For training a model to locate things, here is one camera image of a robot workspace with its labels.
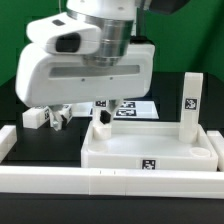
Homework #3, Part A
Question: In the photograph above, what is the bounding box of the white U-shaped obstacle fence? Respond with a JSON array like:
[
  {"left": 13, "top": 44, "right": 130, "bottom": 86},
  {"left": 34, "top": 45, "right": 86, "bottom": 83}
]
[{"left": 0, "top": 125, "right": 224, "bottom": 199}]

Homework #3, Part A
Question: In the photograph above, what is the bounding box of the white marker base plate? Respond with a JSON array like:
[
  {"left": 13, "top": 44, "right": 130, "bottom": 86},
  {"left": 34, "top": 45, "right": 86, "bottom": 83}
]
[{"left": 72, "top": 100, "right": 159, "bottom": 119}]

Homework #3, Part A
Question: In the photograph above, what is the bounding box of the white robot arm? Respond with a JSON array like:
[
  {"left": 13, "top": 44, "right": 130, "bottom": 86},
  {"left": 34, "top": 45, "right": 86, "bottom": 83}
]
[{"left": 15, "top": 0, "right": 190, "bottom": 128}]

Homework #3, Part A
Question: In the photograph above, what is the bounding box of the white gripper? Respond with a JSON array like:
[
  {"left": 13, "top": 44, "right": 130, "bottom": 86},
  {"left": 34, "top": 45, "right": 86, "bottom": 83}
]
[{"left": 15, "top": 44, "right": 155, "bottom": 131}]

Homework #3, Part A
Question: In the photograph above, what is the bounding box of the white desk tabletop tray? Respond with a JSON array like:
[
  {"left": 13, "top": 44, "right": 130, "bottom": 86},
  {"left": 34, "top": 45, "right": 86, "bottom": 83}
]
[{"left": 81, "top": 121, "right": 218, "bottom": 172}]

